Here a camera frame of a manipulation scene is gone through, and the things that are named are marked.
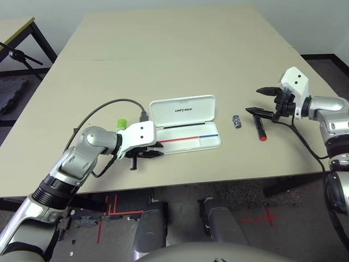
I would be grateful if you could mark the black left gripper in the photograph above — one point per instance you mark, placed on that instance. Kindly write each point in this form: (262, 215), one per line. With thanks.
(141, 152)

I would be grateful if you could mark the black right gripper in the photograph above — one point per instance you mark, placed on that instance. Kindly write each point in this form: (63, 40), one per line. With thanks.
(285, 105)

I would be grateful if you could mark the black marker with red cap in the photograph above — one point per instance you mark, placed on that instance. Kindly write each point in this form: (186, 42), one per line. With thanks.
(261, 131)

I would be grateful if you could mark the green correction tape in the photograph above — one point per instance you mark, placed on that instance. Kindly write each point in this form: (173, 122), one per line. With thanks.
(121, 124)

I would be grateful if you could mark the white plastic pencil case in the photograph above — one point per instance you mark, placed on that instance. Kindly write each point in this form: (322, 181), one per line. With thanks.
(185, 112)

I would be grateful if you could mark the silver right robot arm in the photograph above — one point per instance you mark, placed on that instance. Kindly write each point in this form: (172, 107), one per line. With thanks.
(327, 105)

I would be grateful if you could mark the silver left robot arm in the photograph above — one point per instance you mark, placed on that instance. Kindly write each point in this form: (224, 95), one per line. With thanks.
(90, 142)

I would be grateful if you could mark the grey robot left leg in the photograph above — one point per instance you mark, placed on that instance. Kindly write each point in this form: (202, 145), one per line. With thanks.
(151, 226)

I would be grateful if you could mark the grey robot leg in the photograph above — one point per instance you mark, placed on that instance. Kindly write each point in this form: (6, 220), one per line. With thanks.
(151, 226)
(223, 223)

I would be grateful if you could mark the black table base foot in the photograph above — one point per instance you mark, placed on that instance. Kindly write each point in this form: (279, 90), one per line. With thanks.
(289, 188)
(81, 203)

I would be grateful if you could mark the grey robot right leg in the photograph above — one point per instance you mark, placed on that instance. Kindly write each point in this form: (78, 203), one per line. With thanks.
(223, 223)

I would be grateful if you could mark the beige robot torso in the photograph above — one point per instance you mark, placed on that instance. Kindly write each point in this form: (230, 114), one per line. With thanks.
(207, 253)

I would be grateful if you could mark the black tripod stand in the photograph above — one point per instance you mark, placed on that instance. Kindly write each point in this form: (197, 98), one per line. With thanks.
(16, 54)

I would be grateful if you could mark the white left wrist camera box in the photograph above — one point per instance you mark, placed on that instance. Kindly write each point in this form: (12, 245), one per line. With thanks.
(139, 133)

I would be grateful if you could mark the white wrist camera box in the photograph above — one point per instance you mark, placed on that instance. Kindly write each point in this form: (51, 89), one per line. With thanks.
(139, 133)
(295, 79)

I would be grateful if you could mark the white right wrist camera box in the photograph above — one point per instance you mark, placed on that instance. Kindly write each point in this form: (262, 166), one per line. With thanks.
(295, 79)

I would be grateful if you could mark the side table with black frame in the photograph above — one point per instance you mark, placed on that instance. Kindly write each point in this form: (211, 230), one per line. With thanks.
(13, 26)

